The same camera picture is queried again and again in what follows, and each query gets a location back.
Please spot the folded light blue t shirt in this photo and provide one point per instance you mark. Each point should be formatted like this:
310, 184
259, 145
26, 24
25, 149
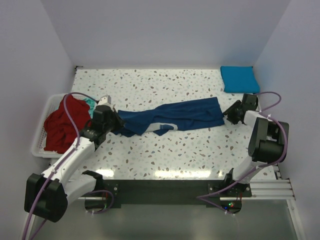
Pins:
239, 80

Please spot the dark blue t shirt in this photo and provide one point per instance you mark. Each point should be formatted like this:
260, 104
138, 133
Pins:
179, 116

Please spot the mint green t shirt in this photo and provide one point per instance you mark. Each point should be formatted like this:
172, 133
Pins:
90, 102

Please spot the white plastic laundry basket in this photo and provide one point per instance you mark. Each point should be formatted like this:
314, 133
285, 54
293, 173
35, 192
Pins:
39, 142

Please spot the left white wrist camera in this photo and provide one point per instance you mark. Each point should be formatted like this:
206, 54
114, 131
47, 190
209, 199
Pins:
105, 100

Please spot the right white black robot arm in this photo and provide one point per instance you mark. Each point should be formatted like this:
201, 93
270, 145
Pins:
268, 144

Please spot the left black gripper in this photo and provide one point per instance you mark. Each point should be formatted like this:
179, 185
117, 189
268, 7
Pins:
120, 122

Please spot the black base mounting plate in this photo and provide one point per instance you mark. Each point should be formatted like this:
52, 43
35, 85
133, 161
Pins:
152, 192

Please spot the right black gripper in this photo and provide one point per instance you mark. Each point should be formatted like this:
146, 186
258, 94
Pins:
229, 112

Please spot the red t shirt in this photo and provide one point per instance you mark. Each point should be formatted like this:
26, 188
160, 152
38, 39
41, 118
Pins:
61, 126

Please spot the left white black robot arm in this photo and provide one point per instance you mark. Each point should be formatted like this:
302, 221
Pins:
48, 194

